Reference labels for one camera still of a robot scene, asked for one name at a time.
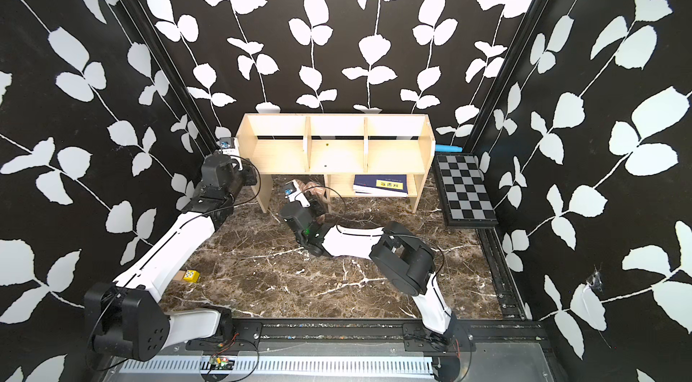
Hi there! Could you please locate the white slotted cable duct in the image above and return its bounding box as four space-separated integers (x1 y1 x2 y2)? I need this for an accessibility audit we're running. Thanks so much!
119 355 434 378

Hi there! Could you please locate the black white chessboard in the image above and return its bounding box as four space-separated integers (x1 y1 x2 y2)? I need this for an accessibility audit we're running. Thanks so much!
432 152 498 229

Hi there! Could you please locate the dark blue book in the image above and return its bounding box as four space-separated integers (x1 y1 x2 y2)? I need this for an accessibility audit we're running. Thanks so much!
352 175 408 197

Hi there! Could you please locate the small green circuit board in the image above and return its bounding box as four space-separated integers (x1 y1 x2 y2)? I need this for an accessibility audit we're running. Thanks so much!
207 357 235 374

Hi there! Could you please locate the light wooden bookshelf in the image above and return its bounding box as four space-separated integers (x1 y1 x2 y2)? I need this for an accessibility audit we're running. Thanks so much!
236 114 435 211

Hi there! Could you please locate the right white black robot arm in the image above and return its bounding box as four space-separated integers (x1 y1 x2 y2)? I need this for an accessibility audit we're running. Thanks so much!
280 201 455 339

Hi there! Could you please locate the small yellow box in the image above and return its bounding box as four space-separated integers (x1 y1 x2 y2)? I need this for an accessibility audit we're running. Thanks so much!
182 270 201 283

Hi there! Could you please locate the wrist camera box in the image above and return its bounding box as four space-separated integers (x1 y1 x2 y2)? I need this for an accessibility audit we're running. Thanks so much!
217 137 240 157
283 179 311 208

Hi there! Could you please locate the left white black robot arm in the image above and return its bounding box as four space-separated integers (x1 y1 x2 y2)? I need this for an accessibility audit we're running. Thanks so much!
84 151 260 361

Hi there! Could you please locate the blue plastic microphone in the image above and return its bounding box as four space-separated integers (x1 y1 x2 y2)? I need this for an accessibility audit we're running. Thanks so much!
435 145 463 153

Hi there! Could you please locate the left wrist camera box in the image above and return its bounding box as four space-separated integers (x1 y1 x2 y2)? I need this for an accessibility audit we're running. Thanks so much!
217 137 240 157

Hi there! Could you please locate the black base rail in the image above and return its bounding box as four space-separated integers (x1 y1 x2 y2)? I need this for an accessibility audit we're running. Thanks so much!
215 318 553 353

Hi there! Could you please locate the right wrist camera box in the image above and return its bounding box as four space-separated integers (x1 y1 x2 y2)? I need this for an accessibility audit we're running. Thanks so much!
283 179 311 208

